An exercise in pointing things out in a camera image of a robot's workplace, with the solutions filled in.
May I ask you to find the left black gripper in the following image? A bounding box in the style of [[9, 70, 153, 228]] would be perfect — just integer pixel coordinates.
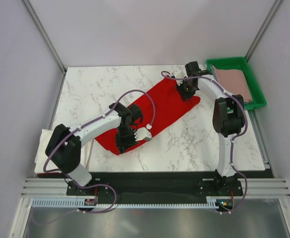
[[115, 125, 139, 154]]

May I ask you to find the red t shirt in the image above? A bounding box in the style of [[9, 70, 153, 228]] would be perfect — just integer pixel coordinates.
[[96, 79, 201, 156]]

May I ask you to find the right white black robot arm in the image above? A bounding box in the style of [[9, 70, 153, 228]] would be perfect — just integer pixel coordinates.
[[176, 61, 248, 196]]

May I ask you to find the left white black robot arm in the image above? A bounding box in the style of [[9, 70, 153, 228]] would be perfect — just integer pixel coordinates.
[[45, 103, 143, 195]]

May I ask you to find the folded white t shirt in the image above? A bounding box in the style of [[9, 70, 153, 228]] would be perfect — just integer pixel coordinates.
[[34, 129, 93, 174]]

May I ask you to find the pink t shirt in bin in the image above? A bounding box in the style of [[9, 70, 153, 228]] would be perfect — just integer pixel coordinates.
[[212, 66, 253, 103]]

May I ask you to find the green plastic bin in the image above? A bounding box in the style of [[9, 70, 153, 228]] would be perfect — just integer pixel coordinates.
[[206, 57, 267, 110]]

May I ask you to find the folded dark red shirt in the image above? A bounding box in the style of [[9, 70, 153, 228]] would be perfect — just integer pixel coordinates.
[[37, 172, 65, 178]]

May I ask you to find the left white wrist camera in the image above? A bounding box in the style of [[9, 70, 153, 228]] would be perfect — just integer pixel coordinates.
[[134, 124, 152, 142]]

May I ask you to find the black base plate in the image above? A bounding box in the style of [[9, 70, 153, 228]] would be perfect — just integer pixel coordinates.
[[66, 169, 273, 205]]

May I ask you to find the white slotted cable duct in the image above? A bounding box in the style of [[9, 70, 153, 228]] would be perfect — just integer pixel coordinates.
[[32, 198, 232, 209]]

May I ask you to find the aluminium front frame rail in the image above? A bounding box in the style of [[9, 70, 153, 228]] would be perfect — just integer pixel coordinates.
[[21, 178, 290, 199]]

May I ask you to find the right aluminium corner post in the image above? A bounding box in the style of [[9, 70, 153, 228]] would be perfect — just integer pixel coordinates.
[[244, 0, 284, 62]]

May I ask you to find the aluminium corner post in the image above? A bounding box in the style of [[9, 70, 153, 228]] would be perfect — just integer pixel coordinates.
[[244, 0, 284, 62], [20, 0, 68, 74]]

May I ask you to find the left aluminium corner post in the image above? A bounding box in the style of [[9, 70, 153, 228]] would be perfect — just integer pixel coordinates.
[[20, 0, 68, 74]]

